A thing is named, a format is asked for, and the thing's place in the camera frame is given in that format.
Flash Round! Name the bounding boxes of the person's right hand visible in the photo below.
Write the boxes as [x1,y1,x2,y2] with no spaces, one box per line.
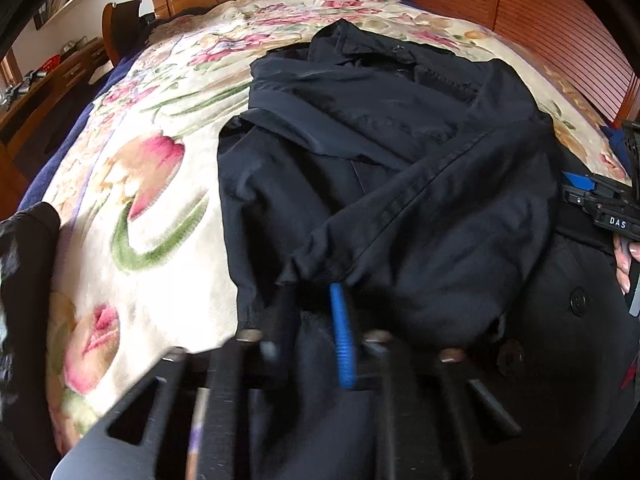
[613,235,638,294]

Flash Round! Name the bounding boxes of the wooden chair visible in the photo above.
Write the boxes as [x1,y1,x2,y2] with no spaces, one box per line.
[102,0,152,67]

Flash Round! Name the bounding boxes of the wooden slatted wardrobe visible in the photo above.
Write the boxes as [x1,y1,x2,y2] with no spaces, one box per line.
[400,0,640,128]

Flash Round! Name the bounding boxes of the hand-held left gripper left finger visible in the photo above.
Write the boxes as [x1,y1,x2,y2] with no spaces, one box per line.
[50,285,301,480]

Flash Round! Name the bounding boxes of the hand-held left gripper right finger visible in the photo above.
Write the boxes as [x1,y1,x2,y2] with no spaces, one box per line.
[327,282,526,480]

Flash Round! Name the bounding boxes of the dark grey folded garment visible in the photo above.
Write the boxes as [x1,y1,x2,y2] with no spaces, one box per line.
[0,202,62,411]

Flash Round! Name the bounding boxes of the wooden desk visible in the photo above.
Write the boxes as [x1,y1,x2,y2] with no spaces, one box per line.
[0,37,110,201]

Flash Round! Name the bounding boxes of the floral blanket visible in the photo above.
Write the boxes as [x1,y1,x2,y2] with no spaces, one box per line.
[42,0,631,456]

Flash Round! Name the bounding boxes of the black double-breasted coat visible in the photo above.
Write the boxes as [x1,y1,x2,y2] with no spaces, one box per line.
[217,19,640,480]

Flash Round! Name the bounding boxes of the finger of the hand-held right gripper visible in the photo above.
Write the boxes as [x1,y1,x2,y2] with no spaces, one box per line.
[621,120,640,186]
[561,171,597,193]

